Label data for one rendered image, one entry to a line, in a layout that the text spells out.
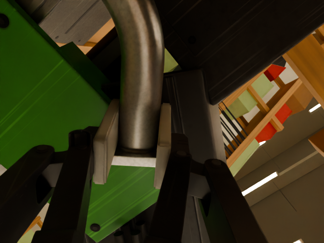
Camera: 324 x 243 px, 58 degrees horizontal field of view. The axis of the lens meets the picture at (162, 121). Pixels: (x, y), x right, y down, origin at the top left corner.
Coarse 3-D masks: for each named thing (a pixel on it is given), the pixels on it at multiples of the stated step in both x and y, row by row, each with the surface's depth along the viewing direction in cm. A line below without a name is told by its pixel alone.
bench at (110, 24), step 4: (112, 20) 96; (108, 24) 97; (112, 24) 99; (100, 28) 95; (104, 28) 98; (108, 28) 100; (96, 32) 96; (100, 32) 98; (104, 32) 101; (96, 36) 99; (100, 36) 101; (88, 40) 97; (92, 40) 99; (96, 40) 102
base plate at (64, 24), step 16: (64, 0) 62; (80, 0) 67; (96, 0) 72; (48, 16) 63; (64, 16) 68; (80, 16) 73; (96, 16) 80; (48, 32) 69; (64, 32) 75; (80, 32) 81
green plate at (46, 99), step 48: (0, 0) 21; (0, 48) 22; (48, 48) 22; (0, 96) 24; (48, 96) 23; (96, 96) 23; (0, 144) 25; (48, 144) 25; (96, 192) 27; (144, 192) 27; (96, 240) 29
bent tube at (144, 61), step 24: (120, 0) 18; (144, 0) 18; (120, 24) 18; (144, 24) 18; (144, 48) 19; (144, 72) 19; (120, 96) 21; (144, 96) 20; (120, 120) 21; (144, 120) 20; (120, 144) 21; (144, 144) 21
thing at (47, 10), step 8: (16, 0) 23; (24, 0) 23; (32, 0) 23; (40, 0) 22; (48, 0) 23; (56, 0) 23; (24, 8) 23; (32, 8) 22; (40, 8) 23; (48, 8) 23; (32, 16) 23; (40, 16) 23
